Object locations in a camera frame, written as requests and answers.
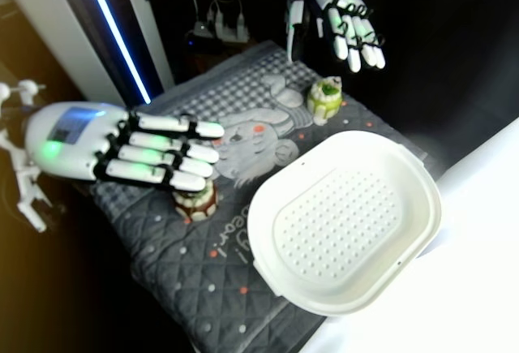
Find brown and white toy cake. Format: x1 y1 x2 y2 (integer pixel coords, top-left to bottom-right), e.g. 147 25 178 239
172 180 220 224

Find white tower with blue light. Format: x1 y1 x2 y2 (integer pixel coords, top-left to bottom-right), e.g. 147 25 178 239
0 0 176 107

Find white charger plug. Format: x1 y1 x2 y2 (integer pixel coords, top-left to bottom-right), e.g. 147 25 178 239
206 2 228 32
230 3 247 32

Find grey quilt with bear print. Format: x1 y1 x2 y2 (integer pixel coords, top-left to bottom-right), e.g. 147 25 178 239
87 40 437 353

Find white power strip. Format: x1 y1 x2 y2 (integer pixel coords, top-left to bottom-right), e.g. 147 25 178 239
191 19 251 45

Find green and white toy cake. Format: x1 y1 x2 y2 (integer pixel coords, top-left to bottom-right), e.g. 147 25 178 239
306 75 345 127

